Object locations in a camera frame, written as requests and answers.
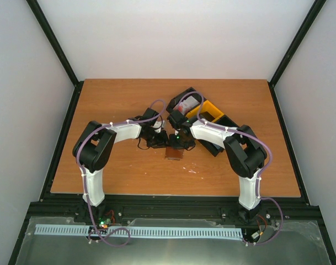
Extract brown leather card holder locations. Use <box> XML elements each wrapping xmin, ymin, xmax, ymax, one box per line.
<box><xmin>165</xmin><ymin>146</ymin><xmax>184</xmax><ymax>161</ymax></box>

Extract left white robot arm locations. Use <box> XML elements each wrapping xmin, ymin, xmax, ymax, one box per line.
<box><xmin>72</xmin><ymin>108</ymin><xmax>168</xmax><ymax>222</ymax></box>

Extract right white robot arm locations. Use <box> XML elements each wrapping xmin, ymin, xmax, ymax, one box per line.
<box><xmin>167</xmin><ymin>110</ymin><xmax>273</xmax><ymax>221</ymax></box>

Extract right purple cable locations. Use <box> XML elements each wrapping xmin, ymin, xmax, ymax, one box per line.
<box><xmin>172</xmin><ymin>92</ymin><xmax>284</xmax><ymax>246</ymax></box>

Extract black bin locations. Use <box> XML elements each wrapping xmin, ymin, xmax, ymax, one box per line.
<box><xmin>166</xmin><ymin>87</ymin><xmax>206</xmax><ymax>113</ymax></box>
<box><xmin>199</xmin><ymin>114</ymin><xmax>239</xmax><ymax>157</ymax></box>

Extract purple cable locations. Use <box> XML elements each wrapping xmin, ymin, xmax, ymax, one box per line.
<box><xmin>77</xmin><ymin>99</ymin><xmax>166</xmax><ymax>248</ymax></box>
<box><xmin>172</xmin><ymin>92</ymin><xmax>284</xmax><ymax>246</ymax></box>

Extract red white card stack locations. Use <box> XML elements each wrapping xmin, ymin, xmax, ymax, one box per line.
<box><xmin>177</xmin><ymin>96</ymin><xmax>200</xmax><ymax>115</ymax></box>

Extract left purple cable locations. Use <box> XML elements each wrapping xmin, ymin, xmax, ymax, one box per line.
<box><xmin>77</xmin><ymin>99</ymin><xmax>166</xmax><ymax>248</ymax></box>

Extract yellow bin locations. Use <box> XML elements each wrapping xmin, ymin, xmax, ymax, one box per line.
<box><xmin>186</xmin><ymin>100</ymin><xmax>224</xmax><ymax>122</ymax></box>

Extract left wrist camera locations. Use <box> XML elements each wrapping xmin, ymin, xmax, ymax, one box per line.
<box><xmin>153</xmin><ymin>120</ymin><xmax>166</xmax><ymax>133</ymax></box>

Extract light blue cable duct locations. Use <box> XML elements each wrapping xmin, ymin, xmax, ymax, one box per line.
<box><xmin>34</xmin><ymin>224</ymin><xmax>243</xmax><ymax>240</ymax></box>

